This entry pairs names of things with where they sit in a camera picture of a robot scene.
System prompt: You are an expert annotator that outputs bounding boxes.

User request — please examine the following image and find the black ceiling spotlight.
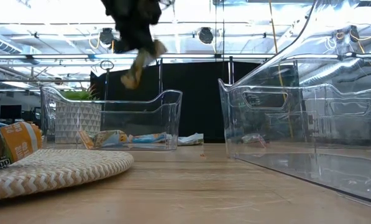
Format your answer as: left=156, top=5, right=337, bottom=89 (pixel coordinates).
left=99, top=27, right=115, bottom=45
left=198, top=27, right=214, bottom=45

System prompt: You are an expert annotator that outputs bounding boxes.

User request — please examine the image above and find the green plant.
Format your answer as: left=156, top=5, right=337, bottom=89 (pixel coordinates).
left=60, top=85, right=99, bottom=101

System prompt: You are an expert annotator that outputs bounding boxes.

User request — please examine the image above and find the black backdrop panel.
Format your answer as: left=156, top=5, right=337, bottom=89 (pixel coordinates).
left=89, top=61, right=262, bottom=144

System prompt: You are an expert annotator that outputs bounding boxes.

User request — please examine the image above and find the small clear plastic bin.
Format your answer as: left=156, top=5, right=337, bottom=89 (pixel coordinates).
left=40, top=86, right=183, bottom=151

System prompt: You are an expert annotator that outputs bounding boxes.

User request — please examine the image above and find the white patterned planter pot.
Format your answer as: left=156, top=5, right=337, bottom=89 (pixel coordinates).
left=55, top=102, right=103, bottom=145

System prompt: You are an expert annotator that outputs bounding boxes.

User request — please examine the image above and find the white crumpled wrapper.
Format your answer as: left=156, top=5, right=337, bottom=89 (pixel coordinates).
left=177, top=133, right=205, bottom=147

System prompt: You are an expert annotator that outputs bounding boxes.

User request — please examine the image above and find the black computer monitor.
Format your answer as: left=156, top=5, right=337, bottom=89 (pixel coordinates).
left=0, top=104, right=22, bottom=121

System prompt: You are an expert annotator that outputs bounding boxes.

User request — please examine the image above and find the woven beige round placemat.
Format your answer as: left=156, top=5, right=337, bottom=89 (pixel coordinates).
left=0, top=148, right=135, bottom=203

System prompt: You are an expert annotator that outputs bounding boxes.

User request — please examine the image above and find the large clear plastic bin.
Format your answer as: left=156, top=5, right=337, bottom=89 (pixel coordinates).
left=218, top=0, right=371, bottom=207

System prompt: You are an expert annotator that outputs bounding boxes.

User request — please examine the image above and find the ring light stand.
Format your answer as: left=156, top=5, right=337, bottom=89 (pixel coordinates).
left=99, top=59, right=115, bottom=125

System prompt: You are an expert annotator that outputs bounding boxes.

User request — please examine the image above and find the yellow hanging cable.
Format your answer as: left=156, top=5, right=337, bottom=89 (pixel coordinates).
left=268, top=0, right=295, bottom=140

